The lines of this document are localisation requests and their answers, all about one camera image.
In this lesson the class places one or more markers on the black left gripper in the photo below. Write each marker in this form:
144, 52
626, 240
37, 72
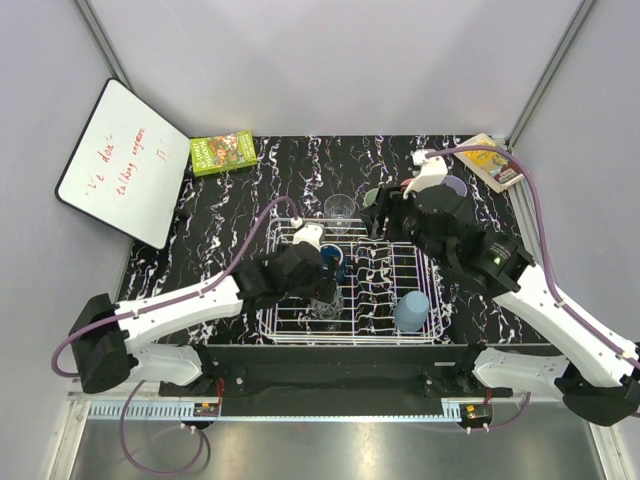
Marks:
320, 286

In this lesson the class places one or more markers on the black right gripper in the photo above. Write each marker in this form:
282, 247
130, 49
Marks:
374, 214

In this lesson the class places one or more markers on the green plastic cup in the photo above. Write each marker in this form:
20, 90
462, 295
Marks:
370, 197

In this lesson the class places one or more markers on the clear glass tumbler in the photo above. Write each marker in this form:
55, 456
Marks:
328, 311
339, 210

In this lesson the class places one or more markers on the lilac plastic cup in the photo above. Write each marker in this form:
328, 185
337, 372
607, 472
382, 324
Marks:
456, 184

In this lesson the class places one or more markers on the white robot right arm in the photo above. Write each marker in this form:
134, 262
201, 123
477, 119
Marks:
596, 372

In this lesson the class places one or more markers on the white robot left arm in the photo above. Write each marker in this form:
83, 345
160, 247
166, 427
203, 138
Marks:
114, 343

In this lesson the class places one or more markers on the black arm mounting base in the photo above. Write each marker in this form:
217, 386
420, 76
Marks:
333, 381

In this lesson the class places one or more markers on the dark blue ceramic mug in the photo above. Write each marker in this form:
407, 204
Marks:
329, 252

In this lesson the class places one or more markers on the light blue plastic cup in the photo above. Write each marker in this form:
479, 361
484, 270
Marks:
411, 312

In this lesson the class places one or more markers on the yellow paperback book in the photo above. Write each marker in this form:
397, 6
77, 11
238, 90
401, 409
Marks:
477, 158

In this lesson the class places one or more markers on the red paperback book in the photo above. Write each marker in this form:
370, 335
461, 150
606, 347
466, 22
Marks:
502, 174

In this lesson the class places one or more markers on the green paperback book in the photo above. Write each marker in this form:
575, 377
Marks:
220, 154

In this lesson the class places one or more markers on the white dry-erase board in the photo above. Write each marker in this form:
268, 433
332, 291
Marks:
127, 167

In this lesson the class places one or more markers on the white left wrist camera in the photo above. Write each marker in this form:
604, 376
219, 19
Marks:
309, 232

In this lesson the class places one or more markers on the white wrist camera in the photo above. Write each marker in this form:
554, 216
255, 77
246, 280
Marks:
432, 171
309, 232

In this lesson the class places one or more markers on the white wire dish rack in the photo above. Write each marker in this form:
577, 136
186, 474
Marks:
378, 274

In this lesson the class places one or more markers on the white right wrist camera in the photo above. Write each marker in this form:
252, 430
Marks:
432, 171

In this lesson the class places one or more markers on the white slotted cable duct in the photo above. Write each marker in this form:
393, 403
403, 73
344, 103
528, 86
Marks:
160, 411

